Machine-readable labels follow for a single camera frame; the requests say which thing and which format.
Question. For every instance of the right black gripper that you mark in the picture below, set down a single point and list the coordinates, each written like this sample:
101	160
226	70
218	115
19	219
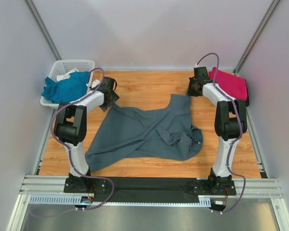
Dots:
189	92

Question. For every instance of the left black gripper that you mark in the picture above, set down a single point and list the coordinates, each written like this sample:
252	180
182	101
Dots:
114	97

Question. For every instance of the grey-blue t-shirt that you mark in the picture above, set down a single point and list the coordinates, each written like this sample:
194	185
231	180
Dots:
129	132

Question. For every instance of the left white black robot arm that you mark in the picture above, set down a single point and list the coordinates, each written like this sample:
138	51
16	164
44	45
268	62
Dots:
70	129

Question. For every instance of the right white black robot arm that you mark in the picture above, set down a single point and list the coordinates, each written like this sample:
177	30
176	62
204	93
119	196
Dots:
230	124

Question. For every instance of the folded magenta t-shirt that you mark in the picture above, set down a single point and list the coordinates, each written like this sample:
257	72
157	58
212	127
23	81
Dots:
232	85

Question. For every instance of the teal blue t-shirt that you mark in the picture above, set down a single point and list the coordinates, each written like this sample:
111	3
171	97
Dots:
66	90

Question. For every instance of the white t-shirt in basket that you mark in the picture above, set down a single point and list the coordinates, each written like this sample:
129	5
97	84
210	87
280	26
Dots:
66	75

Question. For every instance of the folded black t-shirt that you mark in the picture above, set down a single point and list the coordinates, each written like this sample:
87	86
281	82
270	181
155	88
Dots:
247	101

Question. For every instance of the white plastic laundry basket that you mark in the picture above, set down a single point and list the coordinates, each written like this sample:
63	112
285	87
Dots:
63	66

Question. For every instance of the black base cloth strip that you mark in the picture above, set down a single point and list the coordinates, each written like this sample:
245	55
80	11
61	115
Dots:
152	190

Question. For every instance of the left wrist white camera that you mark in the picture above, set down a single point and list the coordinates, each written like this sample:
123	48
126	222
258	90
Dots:
93	84

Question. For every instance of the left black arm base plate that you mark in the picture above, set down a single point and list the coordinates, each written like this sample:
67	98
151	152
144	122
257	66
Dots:
98	187

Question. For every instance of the right aluminium corner post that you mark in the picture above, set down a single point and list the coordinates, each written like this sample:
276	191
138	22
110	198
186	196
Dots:
257	34

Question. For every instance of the aluminium corner post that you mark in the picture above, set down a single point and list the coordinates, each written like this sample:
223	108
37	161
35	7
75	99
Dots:
257	34
42	27

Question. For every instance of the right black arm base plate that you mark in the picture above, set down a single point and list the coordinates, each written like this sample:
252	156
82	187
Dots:
206	187

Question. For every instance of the aluminium front rail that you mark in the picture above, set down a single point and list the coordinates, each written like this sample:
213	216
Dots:
39	184

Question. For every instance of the white slotted cable duct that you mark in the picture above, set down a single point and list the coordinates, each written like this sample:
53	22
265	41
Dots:
80	200

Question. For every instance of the left aluminium corner post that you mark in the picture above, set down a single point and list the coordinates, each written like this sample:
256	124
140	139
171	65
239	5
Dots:
42	27

